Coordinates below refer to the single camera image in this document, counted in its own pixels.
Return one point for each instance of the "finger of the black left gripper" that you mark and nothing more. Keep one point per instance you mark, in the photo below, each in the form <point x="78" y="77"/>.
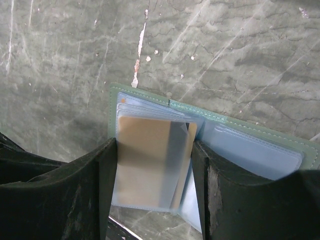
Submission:
<point x="18" y="165"/>

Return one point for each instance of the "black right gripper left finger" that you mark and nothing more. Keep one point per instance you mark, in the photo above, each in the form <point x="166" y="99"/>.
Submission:
<point x="71" y="202"/>

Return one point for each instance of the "gold credit card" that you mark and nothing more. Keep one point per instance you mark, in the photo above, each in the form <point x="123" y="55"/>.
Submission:
<point x="153" y="157"/>

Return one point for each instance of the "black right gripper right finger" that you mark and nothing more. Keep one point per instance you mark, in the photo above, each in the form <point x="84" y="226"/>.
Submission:
<point x="235" y="204"/>

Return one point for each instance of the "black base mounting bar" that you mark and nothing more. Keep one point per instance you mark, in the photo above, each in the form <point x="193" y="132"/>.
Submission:
<point x="117" y="231"/>

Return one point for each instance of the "green card holder wallet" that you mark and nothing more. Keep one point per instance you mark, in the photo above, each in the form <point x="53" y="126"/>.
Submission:
<point x="266" y="153"/>

